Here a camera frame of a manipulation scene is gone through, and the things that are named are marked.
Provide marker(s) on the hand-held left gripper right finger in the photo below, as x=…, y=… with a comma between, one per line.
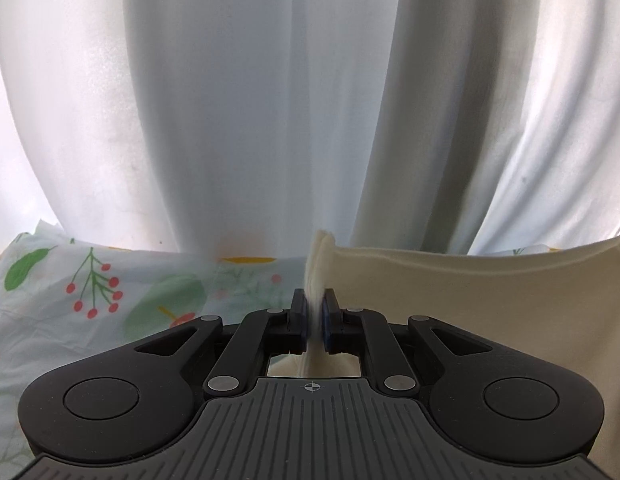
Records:
x=326, y=322

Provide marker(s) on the floral bed sheet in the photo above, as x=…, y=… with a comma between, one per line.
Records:
x=90, y=290

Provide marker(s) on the white curtain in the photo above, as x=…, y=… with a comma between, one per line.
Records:
x=290, y=100

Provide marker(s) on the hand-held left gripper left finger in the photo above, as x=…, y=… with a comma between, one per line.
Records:
x=304, y=322

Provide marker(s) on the cream long-sleeve sweater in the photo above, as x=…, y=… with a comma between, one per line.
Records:
x=465, y=320

